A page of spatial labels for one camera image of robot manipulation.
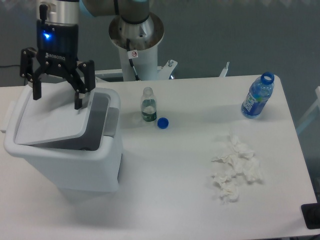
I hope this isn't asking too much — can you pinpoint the crumpled white tissue upper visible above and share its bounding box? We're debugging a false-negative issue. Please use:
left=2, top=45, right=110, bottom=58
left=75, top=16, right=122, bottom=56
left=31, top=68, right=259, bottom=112
left=212, top=132, right=264, bottom=184

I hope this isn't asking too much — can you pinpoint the black device at corner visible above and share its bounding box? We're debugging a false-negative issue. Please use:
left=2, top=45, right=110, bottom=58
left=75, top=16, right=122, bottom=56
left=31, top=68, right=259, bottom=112
left=301, top=203, right=320, bottom=230

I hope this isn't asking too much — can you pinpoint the white frame at right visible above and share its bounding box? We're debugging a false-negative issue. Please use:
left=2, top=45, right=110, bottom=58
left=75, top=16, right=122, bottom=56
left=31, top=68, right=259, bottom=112
left=296, top=86, right=320, bottom=136

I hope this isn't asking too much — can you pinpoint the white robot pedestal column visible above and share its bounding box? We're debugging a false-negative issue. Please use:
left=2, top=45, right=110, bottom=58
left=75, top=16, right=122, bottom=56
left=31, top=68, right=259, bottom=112
left=109, top=12, right=164, bottom=82

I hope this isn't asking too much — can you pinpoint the white trash can lid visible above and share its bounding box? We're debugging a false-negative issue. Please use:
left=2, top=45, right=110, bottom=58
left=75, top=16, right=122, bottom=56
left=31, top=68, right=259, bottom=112
left=14, top=81, right=95, bottom=146

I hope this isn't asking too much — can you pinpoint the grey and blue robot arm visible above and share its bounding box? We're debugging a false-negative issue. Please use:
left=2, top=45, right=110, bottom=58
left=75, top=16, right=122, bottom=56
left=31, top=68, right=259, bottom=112
left=20, top=0, right=155, bottom=110

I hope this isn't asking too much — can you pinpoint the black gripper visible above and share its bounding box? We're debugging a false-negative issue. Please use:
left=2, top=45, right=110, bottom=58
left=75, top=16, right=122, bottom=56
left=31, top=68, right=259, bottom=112
left=19, top=3, right=96, bottom=110

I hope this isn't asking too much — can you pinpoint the crumpled white tissue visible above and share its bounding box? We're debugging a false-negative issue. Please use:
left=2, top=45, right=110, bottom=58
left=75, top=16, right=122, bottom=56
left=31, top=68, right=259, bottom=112
left=212, top=169, right=240, bottom=204
left=212, top=132, right=264, bottom=184

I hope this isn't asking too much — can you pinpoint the white metal base frame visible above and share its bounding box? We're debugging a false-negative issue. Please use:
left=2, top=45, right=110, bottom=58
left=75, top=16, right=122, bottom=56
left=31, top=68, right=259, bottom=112
left=95, top=59, right=230, bottom=82

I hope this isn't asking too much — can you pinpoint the white trash can body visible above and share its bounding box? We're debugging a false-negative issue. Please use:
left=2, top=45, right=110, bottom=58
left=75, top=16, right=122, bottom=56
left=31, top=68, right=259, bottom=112
left=3, top=87, right=123, bottom=192

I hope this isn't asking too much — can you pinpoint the blue plastic drink bottle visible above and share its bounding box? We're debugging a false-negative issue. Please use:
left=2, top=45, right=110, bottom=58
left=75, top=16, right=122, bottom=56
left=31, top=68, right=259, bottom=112
left=241, top=71, right=275, bottom=119

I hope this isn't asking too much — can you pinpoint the black cable on pedestal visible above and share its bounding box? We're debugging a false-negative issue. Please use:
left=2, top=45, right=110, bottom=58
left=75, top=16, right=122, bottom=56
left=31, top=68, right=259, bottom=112
left=125, top=37, right=140, bottom=81

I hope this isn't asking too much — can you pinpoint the blue bottle cap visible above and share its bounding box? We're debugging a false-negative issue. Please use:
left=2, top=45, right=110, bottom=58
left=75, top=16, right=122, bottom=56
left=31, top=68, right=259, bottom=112
left=157, top=117, right=169, bottom=129

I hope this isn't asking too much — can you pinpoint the clear bottle green label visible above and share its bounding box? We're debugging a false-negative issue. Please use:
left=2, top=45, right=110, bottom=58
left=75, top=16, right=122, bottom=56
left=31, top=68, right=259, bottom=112
left=140, top=86, right=157, bottom=123

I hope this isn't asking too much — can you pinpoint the crumpled white tissue lower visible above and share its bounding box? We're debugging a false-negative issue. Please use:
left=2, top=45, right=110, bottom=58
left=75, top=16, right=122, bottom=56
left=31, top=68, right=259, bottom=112
left=212, top=169, right=240, bottom=204

